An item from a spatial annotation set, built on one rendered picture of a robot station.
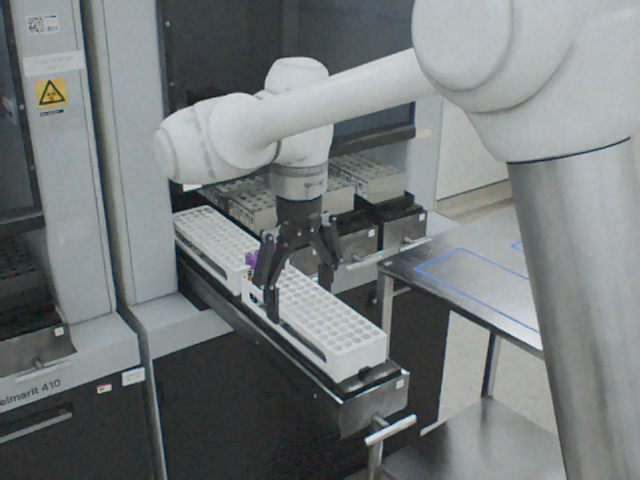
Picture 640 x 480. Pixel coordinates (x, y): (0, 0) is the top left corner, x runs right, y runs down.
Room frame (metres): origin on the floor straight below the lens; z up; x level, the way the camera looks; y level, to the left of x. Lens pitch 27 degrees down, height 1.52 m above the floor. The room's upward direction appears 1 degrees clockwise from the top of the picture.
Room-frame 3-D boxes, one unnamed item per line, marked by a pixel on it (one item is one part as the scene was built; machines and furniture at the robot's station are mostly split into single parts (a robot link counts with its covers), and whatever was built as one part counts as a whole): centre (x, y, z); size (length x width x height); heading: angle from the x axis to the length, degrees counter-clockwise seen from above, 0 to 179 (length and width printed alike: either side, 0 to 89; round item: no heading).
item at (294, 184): (1.08, 0.04, 1.09); 0.09 x 0.09 x 0.06
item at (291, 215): (1.08, 0.04, 1.01); 0.08 x 0.07 x 0.09; 126
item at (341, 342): (1.06, 0.02, 0.83); 0.30 x 0.10 x 0.06; 36
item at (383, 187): (1.61, -0.15, 0.85); 0.12 x 0.02 x 0.06; 125
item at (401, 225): (1.80, -0.01, 0.78); 0.73 x 0.14 x 0.09; 36
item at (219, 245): (1.31, 0.20, 0.83); 0.30 x 0.10 x 0.06; 36
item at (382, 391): (1.17, 0.10, 0.78); 0.73 x 0.14 x 0.09; 36
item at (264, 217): (1.43, 0.10, 0.85); 0.12 x 0.02 x 0.06; 126
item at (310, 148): (1.07, 0.05, 1.20); 0.13 x 0.11 x 0.16; 131
